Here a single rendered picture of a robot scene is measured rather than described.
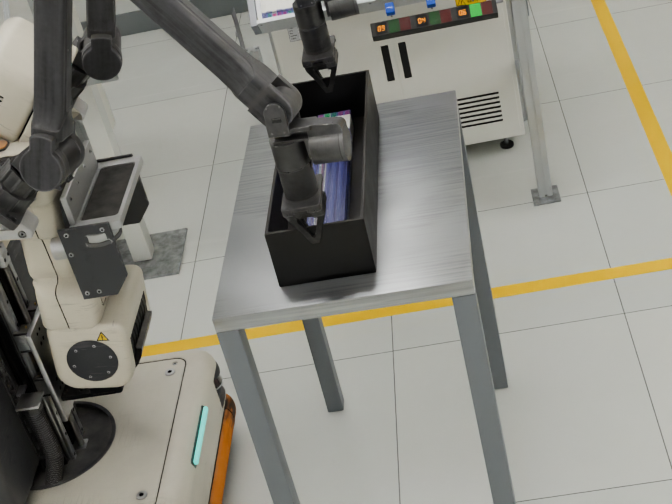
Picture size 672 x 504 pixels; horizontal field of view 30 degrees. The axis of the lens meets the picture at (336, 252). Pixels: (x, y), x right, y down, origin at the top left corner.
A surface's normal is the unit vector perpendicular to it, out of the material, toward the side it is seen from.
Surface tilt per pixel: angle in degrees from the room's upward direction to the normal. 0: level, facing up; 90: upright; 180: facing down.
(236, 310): 0
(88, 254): 90
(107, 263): 90
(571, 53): 0
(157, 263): 0
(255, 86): 78
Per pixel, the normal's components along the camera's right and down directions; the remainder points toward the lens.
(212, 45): -0.18, 0.38
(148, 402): -0.21, -0.82
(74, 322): -0.04, 0.56
